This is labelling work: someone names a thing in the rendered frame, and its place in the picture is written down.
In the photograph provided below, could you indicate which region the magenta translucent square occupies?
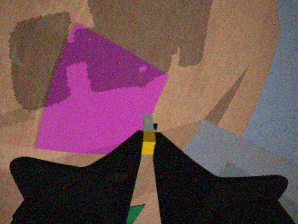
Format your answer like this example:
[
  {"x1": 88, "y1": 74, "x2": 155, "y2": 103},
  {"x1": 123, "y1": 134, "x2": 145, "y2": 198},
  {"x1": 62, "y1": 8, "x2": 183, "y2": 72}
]
[{"x1": 36, "y1": 22, "x2": 169, "y2": 155}]

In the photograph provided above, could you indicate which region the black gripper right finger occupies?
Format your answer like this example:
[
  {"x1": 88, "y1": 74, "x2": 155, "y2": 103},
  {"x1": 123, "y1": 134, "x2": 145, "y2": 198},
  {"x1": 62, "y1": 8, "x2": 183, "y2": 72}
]
[{"x1": 153, "y1": 132, "x2": 289, "y2": 224}]

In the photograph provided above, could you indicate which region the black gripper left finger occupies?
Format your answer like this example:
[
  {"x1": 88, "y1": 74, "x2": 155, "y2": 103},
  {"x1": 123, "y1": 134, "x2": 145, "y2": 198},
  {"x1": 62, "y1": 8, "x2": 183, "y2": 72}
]
[{"x1": 9, "y1": 131, "x2": 144, "y2": 224}]

